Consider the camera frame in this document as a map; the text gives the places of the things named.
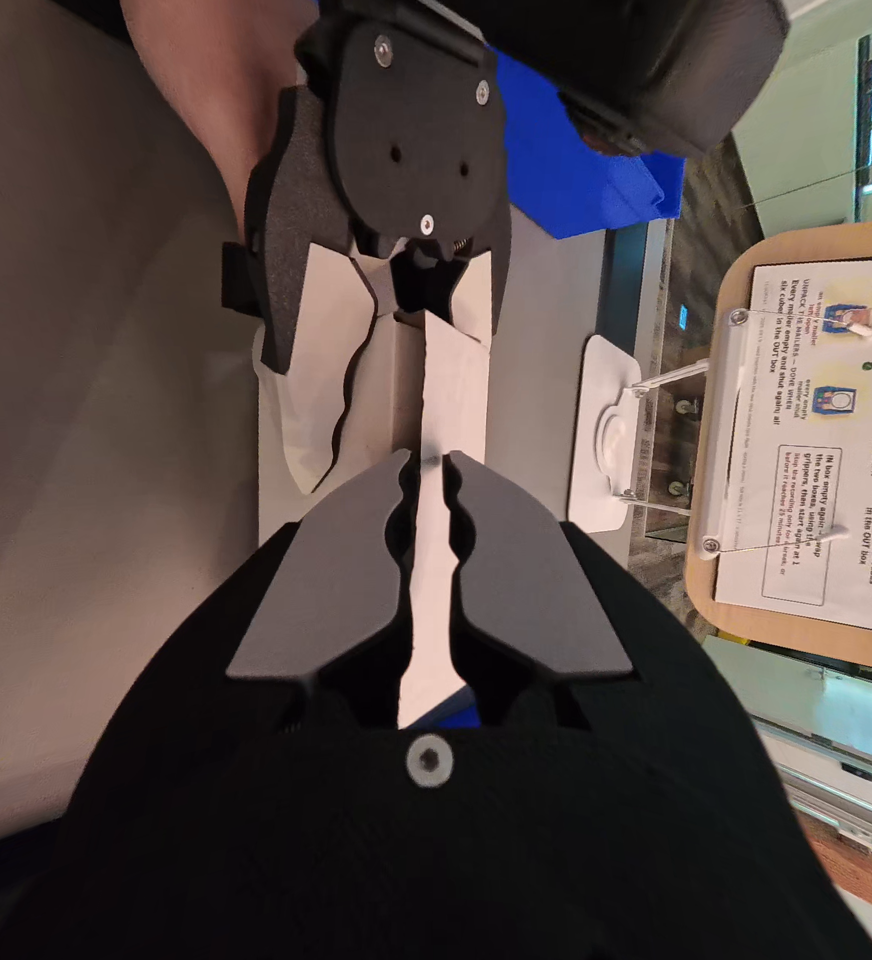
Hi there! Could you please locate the person's left forearm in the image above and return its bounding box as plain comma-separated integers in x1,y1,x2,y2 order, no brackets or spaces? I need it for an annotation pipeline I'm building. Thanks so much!
122,0,317,252

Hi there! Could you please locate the blue plastic bin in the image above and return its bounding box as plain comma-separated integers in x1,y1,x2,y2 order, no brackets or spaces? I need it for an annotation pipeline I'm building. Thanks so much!
490,45,688,243
436,688,482,730

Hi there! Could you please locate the black box device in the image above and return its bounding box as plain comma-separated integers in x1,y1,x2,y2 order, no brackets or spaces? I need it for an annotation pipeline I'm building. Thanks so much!
605,222,653,333

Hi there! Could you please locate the wooden sign board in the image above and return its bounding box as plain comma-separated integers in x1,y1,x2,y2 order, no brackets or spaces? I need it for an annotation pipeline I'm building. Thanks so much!
682,219,872,678

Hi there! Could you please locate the white sign stand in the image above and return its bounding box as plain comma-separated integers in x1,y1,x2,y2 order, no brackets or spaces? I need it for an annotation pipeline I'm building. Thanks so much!
569,306,768,562

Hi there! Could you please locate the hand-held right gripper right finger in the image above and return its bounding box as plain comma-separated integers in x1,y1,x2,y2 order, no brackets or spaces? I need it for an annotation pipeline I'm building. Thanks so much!
442,450,639,685

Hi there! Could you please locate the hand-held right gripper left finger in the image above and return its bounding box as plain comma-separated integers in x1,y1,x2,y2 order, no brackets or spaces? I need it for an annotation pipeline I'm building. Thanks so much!
224,448,416,685

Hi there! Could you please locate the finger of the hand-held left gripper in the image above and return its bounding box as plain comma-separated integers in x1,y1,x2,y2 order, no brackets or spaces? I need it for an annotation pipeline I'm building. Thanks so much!
284,244,378,496
442,252,495,351

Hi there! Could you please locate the white cardboard mailer box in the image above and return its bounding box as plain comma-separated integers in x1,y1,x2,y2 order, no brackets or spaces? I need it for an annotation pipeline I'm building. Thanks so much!
254,307,513,730

